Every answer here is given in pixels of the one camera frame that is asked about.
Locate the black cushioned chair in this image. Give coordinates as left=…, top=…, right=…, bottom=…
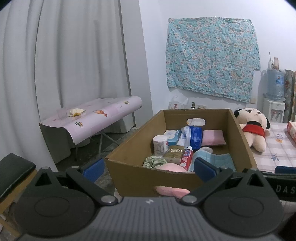
left=0, top=152, right=38, bottom=239

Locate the pink soft plush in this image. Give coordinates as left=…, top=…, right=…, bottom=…
left=154, top=163, right=190, bottom=199

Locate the white oval box handle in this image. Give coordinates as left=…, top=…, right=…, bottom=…
left=186, top=118, right=206, bottom=126

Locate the teal floral wall cloth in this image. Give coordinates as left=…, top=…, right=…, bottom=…
left=166, top=17, right=260, bottom=103

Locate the plush doll red shirt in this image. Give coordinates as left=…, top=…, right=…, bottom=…
left=234, top=108, right=270, bottom=153

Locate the light blue wipes pack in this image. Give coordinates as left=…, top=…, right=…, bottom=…
left=164, top=130, right=182, bottom=146

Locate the green patterned cloth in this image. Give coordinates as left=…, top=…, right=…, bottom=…
left=142, top=156, right=167, bottom=169

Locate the blue white tissue pack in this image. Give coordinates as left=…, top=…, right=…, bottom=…
left=180, top=126, right=203, bottom=151

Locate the clear tape roll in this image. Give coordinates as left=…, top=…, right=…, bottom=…
left=199, top=147, right=213, bottom=153

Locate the red white tissue box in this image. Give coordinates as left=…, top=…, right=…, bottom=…
left=287, top=121, right=296, bottom=143

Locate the brown soap packet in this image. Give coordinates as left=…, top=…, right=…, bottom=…
left=163, top=146, right=185, bottom=165

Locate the pink pillow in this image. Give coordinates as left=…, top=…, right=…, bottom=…
left=201, top=130, right=226, bottom=147

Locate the light blue checked towel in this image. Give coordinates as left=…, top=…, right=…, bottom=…
left=188, top=150, right=236, bottom=172

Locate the brown cardboard box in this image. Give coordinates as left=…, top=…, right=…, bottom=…
left=105, top=109, right=256, bottom=197

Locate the pink-covered folding table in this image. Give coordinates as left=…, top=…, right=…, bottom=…
left=39, top=96, right=142, bottom=164

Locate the toothpaste tube red white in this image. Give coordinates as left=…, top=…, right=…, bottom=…
left=180, top=146, right=194, bottom=171

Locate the blue water bottle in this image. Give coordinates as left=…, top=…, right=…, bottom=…
left=266, top=68, right=285, bottom=102

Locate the white water dispenser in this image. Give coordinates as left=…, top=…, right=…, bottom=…
left=263, top=98, right=285, bottom=123

